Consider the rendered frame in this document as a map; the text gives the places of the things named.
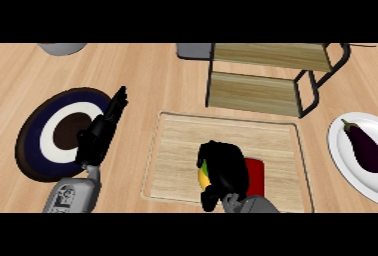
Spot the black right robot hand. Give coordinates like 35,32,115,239
195,140,251,213

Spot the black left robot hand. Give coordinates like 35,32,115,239
74,85,130,167

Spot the pale wooden tray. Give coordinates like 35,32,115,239
140,111,316,214

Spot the red fruit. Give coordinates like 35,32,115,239
244,157,267,197

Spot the round navy white placemat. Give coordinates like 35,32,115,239
13,87,115,183

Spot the white plate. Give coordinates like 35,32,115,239
326,111,378,204

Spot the grey round container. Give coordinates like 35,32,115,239
37,42,89,57

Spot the purple eggplant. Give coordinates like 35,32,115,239
340,118,378,174

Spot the grey box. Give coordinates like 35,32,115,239
176,42,214,61

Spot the wooden tiered shelf black frame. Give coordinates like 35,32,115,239
204,42,351,119

